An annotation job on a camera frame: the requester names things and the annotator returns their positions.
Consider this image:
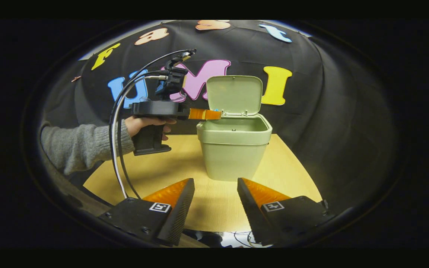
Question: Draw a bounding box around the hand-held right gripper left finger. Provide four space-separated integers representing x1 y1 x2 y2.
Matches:
99 178 195 247

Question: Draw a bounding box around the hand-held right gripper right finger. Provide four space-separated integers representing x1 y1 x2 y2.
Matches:
237 178 336 246

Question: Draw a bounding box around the green desktop garbage bin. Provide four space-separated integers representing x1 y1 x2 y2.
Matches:
197 75 273 182

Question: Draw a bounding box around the wooden desktop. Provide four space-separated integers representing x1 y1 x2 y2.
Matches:
83 134 323 233

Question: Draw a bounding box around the black backdrop cloth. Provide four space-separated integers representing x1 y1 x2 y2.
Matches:
43 20 399 209

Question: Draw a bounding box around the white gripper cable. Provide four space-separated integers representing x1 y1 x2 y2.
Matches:
111 74 168 200

